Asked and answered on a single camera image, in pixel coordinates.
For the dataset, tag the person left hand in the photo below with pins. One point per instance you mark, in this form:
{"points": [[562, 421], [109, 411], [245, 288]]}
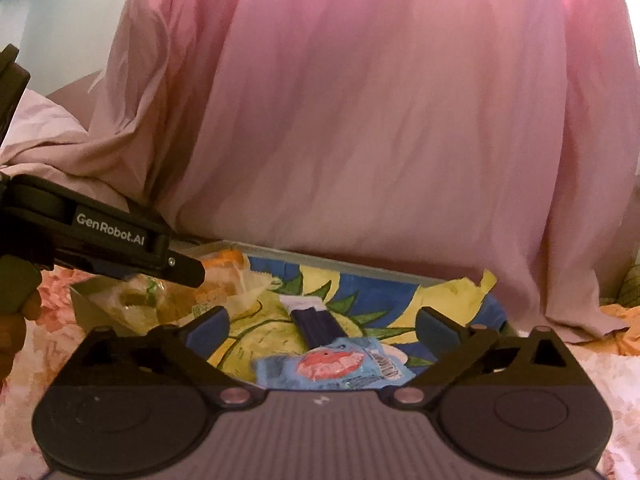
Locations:
{"points": [[13, 332]]}

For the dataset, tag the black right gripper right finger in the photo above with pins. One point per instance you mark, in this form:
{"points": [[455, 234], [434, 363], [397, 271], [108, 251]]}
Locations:
{"points": [[458, 350]]}

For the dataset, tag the light blue snack packet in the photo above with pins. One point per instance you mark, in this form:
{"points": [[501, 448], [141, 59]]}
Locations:
{"points": [[344, 364]]}

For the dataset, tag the dark blue stick sachets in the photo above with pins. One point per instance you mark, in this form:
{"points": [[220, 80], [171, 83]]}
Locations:
{"points": [[313, 320]]}

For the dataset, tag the grey storage tray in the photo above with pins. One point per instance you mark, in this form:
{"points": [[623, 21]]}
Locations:
{"points": [[366, 303]]}

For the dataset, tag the packaged bread loaf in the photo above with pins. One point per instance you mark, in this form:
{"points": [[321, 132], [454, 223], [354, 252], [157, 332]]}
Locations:
{"points": [[135, 306]]}

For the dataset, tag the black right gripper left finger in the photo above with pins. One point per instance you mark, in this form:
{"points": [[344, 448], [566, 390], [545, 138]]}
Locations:
{"points": [[187, 349]]}

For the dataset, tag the pink duvet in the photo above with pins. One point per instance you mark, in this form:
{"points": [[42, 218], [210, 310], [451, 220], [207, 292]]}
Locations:
{"points": [[437, 137]]}

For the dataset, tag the floral pink bedsheet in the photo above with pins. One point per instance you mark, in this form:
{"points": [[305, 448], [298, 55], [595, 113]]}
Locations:
{"points": [[54, 336]]}

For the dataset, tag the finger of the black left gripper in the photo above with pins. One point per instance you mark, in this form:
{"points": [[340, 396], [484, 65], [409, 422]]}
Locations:
{"points": [[182, 269]]}

